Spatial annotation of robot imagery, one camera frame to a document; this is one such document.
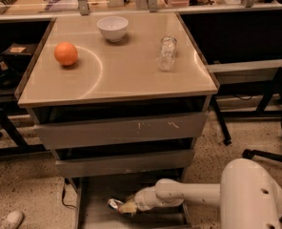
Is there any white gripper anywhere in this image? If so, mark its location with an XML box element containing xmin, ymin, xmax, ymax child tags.
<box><xmin>119</xmin><ymin>187</ymin><xmax>159</xmax><ymax>215</ymax></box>

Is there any redbull can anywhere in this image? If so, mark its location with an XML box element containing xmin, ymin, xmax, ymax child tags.
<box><xmin>108</xmin><ymin>198</ymin><xmax>134</xmax><ymax>218</ymax></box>

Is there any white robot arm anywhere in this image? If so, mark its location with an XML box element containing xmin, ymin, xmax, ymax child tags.
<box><xmin>119</xmin><ymin>158</ymin><xmax>282</xmax><ymax>229</ymax></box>

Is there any grey open bottom drawer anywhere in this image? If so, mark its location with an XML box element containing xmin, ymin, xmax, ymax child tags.
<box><xmin>75</xmin><ymin>170</ymin><xmax>191</xmax><ymax>229</ymax></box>

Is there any grey middle drawer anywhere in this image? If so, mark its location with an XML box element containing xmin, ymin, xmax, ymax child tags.
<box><xmin>55</xmin><ymin>149</ymin><xmax>193</xmax><ymax>177</ymax></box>

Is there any grey top drawer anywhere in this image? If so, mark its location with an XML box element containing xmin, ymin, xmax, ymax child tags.
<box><xmin>34</xmin><ymin>112</ymin><xmax>208</xmax><ymax>150</ymax></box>

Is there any grey drawer cabinet with counter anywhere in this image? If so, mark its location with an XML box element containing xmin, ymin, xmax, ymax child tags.
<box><xmin>15</xmin><ymin>11</ymin><xmax>220</xmax><ymax>229</ymax></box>

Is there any black desk leg with caster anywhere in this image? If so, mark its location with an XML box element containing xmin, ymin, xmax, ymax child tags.
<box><xmin>211</xmin><ymin>96</ymin><xmax>232</xmax><ymax>146</ymax></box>

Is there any white sneaker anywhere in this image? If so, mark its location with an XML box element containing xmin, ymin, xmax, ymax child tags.
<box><xmin>0</xmin><ymin>210</ymin><xmax>24</xmax><ymax>229</ymax></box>

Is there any black office chair base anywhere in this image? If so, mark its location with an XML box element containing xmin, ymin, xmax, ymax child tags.
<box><xmin>242</xmin><ymin>149</ymin><xmax>282</xmax><ymax>222</ymax></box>

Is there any orange fruit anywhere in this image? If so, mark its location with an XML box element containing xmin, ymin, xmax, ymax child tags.
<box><xmin>53</xmin><ymin>42</ymin><xmax>78</xmax><ymax>66</ymax></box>

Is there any white bowl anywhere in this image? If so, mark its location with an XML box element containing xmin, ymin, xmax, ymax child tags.
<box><xmin>97</xmin><ymin>16</ymin><xmax>129</xmax><ymax>42</ymax></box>

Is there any black box with label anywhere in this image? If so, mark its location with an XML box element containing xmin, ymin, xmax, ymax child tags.
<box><xmin>1</xmin><ymin>43</ymin><xmax>37</xmax><ymax>72</ymax></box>

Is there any black cable on floor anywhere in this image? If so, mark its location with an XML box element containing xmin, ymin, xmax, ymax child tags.
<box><xmin>61</xmin><ymin>177</ymin><xmax>78</xmax><ymax>210</ymax></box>

